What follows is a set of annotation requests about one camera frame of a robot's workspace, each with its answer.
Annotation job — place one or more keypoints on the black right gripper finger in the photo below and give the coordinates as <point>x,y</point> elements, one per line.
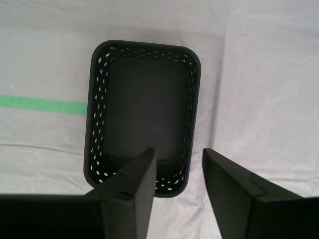
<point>261,216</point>
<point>124,214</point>

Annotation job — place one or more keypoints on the black perforated plastic basket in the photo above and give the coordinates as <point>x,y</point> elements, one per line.
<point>147,99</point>

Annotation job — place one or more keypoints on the long green tape strip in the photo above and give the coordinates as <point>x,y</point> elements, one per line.
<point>42,104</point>

